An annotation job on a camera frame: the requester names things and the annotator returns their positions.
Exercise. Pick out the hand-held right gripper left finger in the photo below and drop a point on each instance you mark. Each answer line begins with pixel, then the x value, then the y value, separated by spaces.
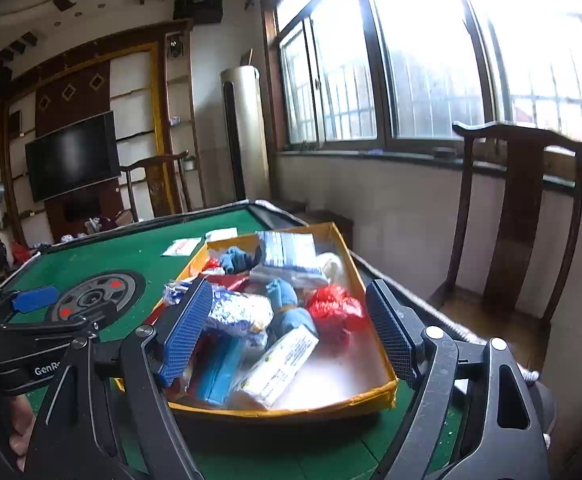
pixel 186 330

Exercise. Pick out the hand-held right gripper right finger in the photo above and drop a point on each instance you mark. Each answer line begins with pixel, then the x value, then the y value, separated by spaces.
pixel 393 330

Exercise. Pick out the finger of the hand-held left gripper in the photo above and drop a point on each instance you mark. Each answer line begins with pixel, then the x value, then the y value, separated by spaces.
pixel 46 328
pixel 33 298

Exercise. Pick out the red packet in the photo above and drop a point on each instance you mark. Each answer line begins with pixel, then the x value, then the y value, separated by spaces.
pixel 228 281

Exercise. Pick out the blue towel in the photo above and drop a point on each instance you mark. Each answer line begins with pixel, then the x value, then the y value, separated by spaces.
pixel 293 324

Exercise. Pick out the yellow cardboard box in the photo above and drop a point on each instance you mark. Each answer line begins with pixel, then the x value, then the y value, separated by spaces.
pixel 321 400

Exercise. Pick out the white lemon-print tissue pack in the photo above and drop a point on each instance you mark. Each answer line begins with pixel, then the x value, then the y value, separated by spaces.
pixel 281 365

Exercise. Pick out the person's left hand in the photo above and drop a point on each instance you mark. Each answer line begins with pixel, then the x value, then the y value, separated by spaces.
pixel 21 425

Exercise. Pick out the red shopping bag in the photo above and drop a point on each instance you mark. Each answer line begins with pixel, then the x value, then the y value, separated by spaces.
pixel 18 252

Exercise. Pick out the clear plastic-wrapped bundle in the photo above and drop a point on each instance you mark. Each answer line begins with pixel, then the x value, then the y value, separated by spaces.
pixel 238 310

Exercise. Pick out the red plastic bag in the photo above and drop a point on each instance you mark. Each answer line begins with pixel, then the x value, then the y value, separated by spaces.
pixel 333 310

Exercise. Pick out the round table control panel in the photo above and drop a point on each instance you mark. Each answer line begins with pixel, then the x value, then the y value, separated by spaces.
pixel 121 285

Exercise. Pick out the white paper card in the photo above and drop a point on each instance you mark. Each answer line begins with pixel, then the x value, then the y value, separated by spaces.
pixel 183 246
pixel 221 233

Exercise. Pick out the small blue cloth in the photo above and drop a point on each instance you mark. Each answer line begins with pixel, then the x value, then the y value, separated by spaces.
pixel 281 292
pixel 233 258

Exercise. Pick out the white cloth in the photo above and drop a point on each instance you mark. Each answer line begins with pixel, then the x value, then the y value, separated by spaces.
pixel 331 266

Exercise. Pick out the dark wooden tv cabinet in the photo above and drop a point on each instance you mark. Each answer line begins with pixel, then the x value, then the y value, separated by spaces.
pixel 81 208

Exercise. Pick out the purple and white bag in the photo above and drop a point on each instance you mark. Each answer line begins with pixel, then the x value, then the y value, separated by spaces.
pixel 103 222

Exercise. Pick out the clear flat packet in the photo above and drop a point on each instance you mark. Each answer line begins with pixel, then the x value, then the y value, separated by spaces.
pixel 291 278

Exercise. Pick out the white blue printed packet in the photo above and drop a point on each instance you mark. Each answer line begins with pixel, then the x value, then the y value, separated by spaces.
pixel 288 250

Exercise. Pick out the carved-back wooden armchair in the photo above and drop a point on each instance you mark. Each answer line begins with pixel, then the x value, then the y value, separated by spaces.
pixel 156 187

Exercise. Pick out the black television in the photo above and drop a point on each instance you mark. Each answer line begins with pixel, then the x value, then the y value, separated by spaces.
pixel 71 155

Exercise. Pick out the dark wooden chair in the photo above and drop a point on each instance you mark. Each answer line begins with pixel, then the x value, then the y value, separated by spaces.
pixel 516 220

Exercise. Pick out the tall standing air conditioner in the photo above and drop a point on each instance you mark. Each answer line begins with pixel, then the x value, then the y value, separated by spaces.
pixel 251 130

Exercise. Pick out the yellow wooden pillar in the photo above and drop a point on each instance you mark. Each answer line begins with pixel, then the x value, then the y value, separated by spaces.
pixel 159 110

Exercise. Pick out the large barred window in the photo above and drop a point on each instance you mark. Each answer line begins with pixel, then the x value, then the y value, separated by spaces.
pixel 421 50

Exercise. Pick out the black box speaker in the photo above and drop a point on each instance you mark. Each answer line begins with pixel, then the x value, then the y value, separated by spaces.
pixel 198 7

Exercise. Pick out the small wall speaker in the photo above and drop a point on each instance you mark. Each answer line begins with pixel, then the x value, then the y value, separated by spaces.
pixel 174 47

